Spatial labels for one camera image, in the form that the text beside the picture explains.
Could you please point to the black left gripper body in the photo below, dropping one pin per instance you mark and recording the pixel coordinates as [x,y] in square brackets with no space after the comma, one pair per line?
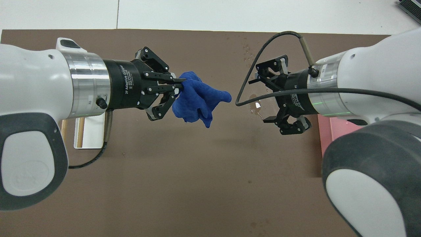
[128,85]

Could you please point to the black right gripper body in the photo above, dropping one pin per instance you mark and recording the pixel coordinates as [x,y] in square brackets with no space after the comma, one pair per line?
[296,95]

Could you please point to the blue towel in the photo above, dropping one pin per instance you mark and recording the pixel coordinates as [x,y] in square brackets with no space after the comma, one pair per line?
[197,98]

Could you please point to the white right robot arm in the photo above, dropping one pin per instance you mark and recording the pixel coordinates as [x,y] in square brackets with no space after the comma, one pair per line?
[378,171]

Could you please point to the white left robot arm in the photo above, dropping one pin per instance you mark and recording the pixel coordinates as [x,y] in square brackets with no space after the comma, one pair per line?
[29,85]

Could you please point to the pink plastic bin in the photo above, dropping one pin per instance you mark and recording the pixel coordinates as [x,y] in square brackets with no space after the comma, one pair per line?
[338,131]

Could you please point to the wooden rack rod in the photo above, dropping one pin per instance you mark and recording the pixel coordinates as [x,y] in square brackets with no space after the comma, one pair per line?
[80,131]
[64,130]

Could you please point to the brown table mat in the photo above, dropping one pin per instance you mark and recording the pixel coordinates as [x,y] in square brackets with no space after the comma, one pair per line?
[197,181]

